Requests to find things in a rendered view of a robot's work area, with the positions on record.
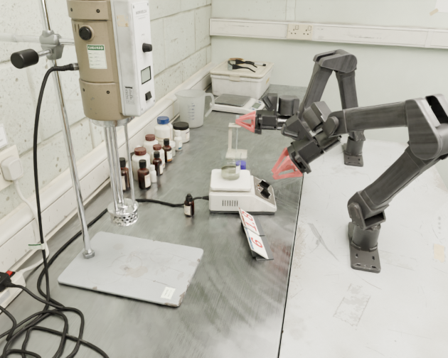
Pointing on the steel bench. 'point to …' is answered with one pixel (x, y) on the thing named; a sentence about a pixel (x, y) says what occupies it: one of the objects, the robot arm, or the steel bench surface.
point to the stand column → (67, 137)
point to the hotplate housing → (215, 199)
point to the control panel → (262, 190)
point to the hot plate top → (217, 183)
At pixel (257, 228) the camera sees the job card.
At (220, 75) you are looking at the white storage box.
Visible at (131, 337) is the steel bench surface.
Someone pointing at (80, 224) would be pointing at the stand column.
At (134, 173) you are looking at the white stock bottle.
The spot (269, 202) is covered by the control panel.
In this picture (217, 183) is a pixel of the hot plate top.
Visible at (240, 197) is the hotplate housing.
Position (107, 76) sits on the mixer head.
